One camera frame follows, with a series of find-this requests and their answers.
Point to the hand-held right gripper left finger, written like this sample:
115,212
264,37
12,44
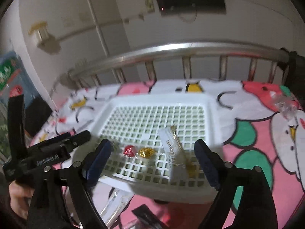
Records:
98,164

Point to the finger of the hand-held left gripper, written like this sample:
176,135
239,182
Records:
68,140
15,126

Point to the metal bed rail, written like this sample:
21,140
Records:
181,52

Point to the person's left hand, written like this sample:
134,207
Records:
19,199

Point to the printed cartoon blanket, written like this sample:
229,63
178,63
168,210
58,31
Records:
252,148

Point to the black snack packet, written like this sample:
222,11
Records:
149,217

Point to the silver snack packet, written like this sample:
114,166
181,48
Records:
114,205

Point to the small gold wrapped candy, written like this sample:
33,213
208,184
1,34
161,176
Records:
192,168

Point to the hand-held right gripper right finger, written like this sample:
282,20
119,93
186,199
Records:
207,165

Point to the black cloth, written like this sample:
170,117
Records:
293,64

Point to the yellow wall socket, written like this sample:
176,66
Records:
41,33

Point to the yellow wall sticker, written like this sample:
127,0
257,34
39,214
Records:
150,3

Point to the red wrapped candy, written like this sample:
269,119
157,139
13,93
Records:
129,151

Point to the black box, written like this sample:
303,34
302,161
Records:
38,118

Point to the clear plastic wrapper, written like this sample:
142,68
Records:
286,105

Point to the white plastic grid basket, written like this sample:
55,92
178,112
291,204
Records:
157,121

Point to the white gold snack packet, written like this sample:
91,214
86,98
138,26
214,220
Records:
174,156

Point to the green printed bag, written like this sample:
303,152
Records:
12,81

